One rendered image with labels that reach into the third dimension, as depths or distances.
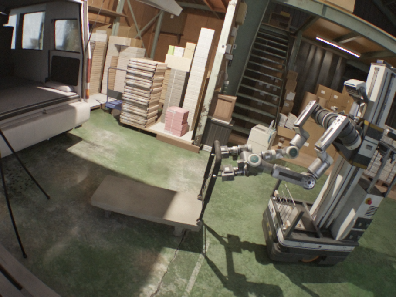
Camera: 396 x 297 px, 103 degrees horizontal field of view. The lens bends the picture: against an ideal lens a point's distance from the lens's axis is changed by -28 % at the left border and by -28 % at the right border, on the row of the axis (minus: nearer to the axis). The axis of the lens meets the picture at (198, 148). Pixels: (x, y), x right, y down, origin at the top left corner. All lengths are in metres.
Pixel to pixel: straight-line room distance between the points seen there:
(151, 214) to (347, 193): 1.55
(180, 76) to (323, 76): 4.61
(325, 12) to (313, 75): 3.11
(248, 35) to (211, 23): 3.68
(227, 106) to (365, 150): 2.02
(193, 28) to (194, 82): 4.27
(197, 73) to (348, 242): 2.99
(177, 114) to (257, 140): 1.23
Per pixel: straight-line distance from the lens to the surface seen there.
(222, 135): 3.19
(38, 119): 2.32
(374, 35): 4.44
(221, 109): 3.12
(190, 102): 3.57
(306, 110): 1.77
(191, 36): 7.55
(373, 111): 1.74
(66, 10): 3.12
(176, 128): 3.33
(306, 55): 6.81
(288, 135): 4.64
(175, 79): 3.61
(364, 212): 1.94
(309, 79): 6.84
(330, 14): 4.14
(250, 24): 3.93
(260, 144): 3.23
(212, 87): 3.01
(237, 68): 3.86
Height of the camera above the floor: 1.31
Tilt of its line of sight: 23 degrees down
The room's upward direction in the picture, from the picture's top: 14 degrees clockwise
